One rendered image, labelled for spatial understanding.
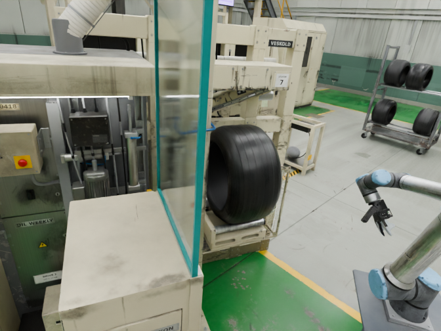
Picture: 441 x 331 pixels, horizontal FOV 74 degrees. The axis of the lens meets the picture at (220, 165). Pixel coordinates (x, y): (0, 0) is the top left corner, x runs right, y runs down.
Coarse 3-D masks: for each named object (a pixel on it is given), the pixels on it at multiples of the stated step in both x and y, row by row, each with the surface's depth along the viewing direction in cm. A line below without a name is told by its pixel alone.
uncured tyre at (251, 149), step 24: (216, 144) 191; (240, 144) 150; (264, 144) 154; (216, 168) 199; (240, 168) 146; (264, 168) 149; (216, 192) 196; (240, 192) 147; (264, 192) 151; (240, 216) 155; (264, 216) 166
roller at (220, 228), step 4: (256, 220) 177; (260, 220) 178; (264, 220) 179; (228, 224) 171; (232, 224) 172; (236, 224) 172; (240, 224) 173; (244, 224) 174; (248, 224) 175; (252, 224) 176; (256, 224) 177; (260, 224) 178; (216, 228) 167; (220, 228) 168; (224, 228) 169; (228, 228) 170; (232, 228) 171; (236, 228) 172; (240, 228) 173; (244, 228) 175; (216, 232) 167; (220, 232) 169
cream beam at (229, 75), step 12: (216, 60) 177; (228, 60) 183; (240, 60) 189; (216, 72) 162; (228, 72) 165; (240, 72) 167; (252, 72) 170; (264, 72) 173; (276, 72) 176; (288, 72) 179; (216, 84) 165; (228, 84) 168; (240, 84) 171; (252, 84) 173; (264, 84) 177; (288, 84) 183
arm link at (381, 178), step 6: (372, 174) 168; (378, 174) 164; (384, 174) 165; (390, 174) 167; (366, 180) 172; (372, 180) 167; (378, 180) 164; (384, 180) 163; (390, 180) 165; (366, 186) 174; (372, 186) 170; (378, 186) 167; (384, 186) 167; (390, 186) 167
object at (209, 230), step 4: (208, 220) 169; (204, 224) 171; (208, 224) 166; (212, 224) 166; (204, 228) 172; (208, 228) 165; (212, 228) 163; (204, 232) 173; (208, 232) 166; (212, 232) 161; (208, 236) 167; (212, 236) 162; (212, 240) 164
